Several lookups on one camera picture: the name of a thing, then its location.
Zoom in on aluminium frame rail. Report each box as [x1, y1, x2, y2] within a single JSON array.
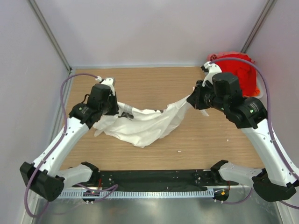
[[28, 169, 285, 190]]

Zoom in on grey perforated plastic basket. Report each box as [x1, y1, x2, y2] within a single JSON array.
[[207, 53, 264, 98]]

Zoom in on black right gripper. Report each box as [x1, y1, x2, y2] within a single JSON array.
[[187, 79, 228, 112]]

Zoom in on orange garment in basket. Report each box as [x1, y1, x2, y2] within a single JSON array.
[[242, 86, 260, 97]]

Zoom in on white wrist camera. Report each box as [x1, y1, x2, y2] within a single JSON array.
[[201, 61, 222, 87], [95, 76, 115, 91]]

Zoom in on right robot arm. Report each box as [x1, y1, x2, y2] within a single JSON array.
[[187, 72, 299, 202]]

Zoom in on red t-shirt in basket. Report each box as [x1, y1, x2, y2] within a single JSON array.
[[207, 53, 257, 97]]

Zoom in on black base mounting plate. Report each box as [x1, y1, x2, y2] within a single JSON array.
[[81, 169, 238, 192]]

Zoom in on slotted cable duct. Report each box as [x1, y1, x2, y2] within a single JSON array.
[[58, 189, 214, 199]]

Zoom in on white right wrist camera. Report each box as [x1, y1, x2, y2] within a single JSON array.
[[201, 61, 222, 87]]

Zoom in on white t-shirt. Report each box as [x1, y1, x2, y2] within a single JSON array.
[[93, 94, 210, 148]]

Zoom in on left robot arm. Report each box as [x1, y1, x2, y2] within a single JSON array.
[[20, 81, 118, 202]]

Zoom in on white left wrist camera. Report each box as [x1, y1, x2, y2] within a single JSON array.
[[95, 76, 115, 91]]

